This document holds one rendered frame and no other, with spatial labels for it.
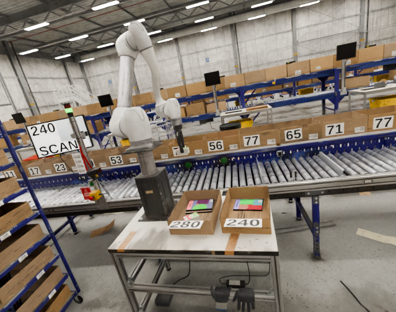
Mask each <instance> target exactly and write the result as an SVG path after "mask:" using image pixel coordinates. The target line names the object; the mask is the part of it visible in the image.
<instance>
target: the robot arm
mask: <svg viewBox="0 0 396 312"><path fill-rule="evenodd" d="M128 29H129V30H128V31H127V32H125V33H123V34H122V35H121V36H120V37H119V38H118V39H117V41H116V45H115V47H116V50H117V52H118V55H119V57H120V71H119V83H118V103H117V108H115V109H114V111H113V114H112V118H111V120H110V122H109V129H110V132H111V133H112V134H113V135H115V136H117V137H120V138H129V140H130V145H131V147H130V148H128V149H126V152H130V151H134V150H142V149H150V148H152V147H153V146H155V145H157V144H160V143H161V140H154V139H153V138H152V131H151V126H150V123H149V119H148V117H147V114H146V112H145V111H144V110H143V109H142V108H141V107H139V106H138V107H131V106H132V95H133V74H134V61H135V60H136V58H137V55H138V52H140V53H141V55H142V56H143V58H144V59H145V60H146V62H147V64H148V66H149V68H150V70H151V75H152V86H153V93H154V98H155V101H156V105H155V107H156V109H155V112H156V115H157V116H159V117H161V118H168V117H169V118H170V120H171V124H172V126H173V129H174V131H176V134H175V135H176V137H177V142H178V146H179V148H180V153H184V150H183V148H184V147H185V144H184V138H183V133H182V130H181V129H182V117H181V110H180V105H179V103H178V101H177V99H176V98H170V99H168V100H167V101H164V100H163V99H162V97H161V93H160V74H159V66H158V64H157V60H156V56H155V53H154V48H153V46H152V43H151V39H150V38H149V35H148V33H147V31H146V29H145V28H144V26H143V25H142V23H141V22H139V21H138V20H136V21H133V22H130V24H129V26H128Z"/></svg>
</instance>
